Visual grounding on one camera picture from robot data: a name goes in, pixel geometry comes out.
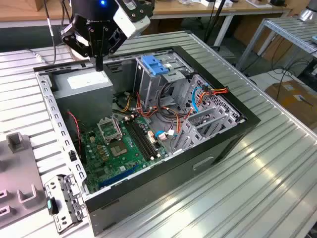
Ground brown wooden block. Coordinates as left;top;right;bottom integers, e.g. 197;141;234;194
34;0;52;12

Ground grey parts rack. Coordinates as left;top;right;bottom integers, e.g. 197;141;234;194
0;132;50;229

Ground metal expansion bracket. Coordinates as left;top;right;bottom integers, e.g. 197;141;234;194
44;173;85;235

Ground grey metal disk bay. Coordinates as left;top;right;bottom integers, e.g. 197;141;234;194
170;74;246;153

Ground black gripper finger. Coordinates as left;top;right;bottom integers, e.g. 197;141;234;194
60;23;100;72
99;26;128;72

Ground black open PC case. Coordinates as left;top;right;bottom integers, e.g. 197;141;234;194
33;45;262;237

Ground grey metal slat table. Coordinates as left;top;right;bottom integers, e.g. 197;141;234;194
236;17;317;72

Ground blue data wire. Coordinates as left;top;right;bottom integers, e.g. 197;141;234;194
191;85;208;114
155;129;179;141

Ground red yellow power wire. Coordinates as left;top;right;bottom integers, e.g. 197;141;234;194
198;84;230;100

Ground metal socket cover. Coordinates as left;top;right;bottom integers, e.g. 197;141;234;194
97;116;123;145

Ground grey power supply unit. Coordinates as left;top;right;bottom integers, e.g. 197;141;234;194
51;67;114;129

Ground grey metal drive cage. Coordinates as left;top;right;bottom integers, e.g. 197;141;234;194
133;52;196;111

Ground blue expansion slot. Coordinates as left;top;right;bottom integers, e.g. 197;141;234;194
100;163;140;189

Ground green motherboard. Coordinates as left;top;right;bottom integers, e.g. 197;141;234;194
79;115;171;195

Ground empty blue drive carrier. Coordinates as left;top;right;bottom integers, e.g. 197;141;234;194
140;56;170;77

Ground red black fan wire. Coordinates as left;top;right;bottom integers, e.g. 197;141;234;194
66;111;82;149

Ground labelled cardboard box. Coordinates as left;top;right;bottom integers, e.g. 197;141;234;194
264;79;317;129

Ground orange red wire bundle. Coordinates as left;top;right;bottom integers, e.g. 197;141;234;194
111;91;195;136

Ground wooden desk white frame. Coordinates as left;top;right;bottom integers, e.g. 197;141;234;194
0;0;293;48

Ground black RAM slot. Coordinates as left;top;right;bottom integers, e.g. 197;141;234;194
131;118;159;158
124;119;152;162
134;116;162;157
127;119;156;160

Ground black stand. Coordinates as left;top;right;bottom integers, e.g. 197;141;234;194
203;0;227;48

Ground CPU socket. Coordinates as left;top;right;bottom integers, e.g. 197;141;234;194
110;141;128;157

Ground black teal latch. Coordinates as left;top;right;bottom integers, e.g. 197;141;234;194
46;197;59;215

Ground white-tipped black cable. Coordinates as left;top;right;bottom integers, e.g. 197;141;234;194
26;0;59;65

